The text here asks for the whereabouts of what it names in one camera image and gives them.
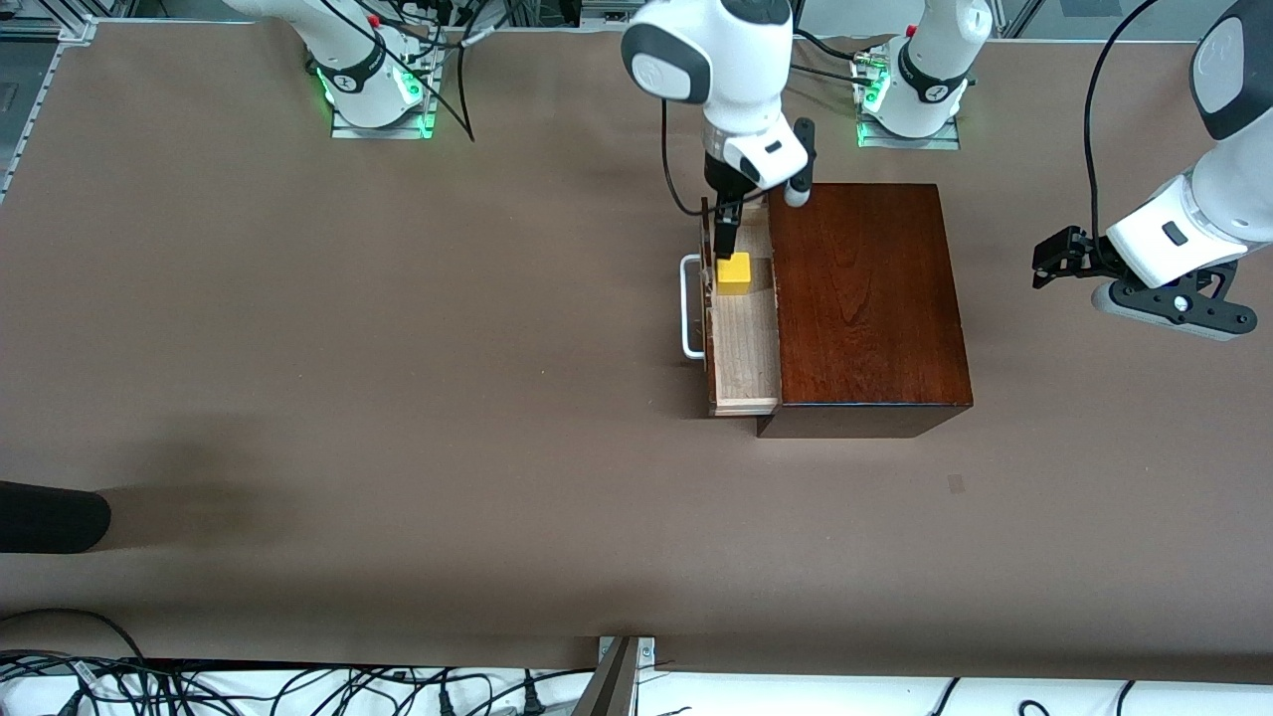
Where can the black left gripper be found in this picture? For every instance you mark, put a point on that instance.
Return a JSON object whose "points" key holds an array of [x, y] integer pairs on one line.
{"points": [[1087, 255]]}

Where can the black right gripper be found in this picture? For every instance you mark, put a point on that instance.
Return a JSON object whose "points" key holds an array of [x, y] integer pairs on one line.
{"points": [[723, 186]]}

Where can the yellow block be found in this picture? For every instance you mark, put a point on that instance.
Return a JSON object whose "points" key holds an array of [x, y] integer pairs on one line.
{"points": [[736, 276]]}

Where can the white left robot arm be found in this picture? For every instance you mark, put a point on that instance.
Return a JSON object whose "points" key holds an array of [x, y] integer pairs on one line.
{"points": [[1174, 234]]}

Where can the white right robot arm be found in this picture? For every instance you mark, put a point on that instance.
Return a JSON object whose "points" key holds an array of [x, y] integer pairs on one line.
{"points": [[736, 60]]}

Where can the dark wooden drawer box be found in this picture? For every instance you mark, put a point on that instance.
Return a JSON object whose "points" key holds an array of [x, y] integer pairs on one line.
{"points": [[875, 298]]}

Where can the white terminal strip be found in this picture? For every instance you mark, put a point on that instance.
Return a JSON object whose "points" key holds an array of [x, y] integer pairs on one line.
{"points": [[612, 15]]}

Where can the black ribbed cylinder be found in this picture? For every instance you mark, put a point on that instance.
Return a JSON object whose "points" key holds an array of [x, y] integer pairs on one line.
{"points": [[50, 517]]}

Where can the aluminium frame structure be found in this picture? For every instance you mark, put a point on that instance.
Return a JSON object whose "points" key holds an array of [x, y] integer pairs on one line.
{"points": [[542, 12]]}

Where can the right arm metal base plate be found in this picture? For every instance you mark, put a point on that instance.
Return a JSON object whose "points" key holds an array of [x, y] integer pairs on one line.
{"points": [[383, 131]]}

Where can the metal corner bracket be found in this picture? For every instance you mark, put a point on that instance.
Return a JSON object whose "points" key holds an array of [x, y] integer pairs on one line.
{"points": [[646, 651]]}

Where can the dark metal post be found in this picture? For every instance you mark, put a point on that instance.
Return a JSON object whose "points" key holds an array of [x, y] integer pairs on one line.
{"points": [[612, 686]]}

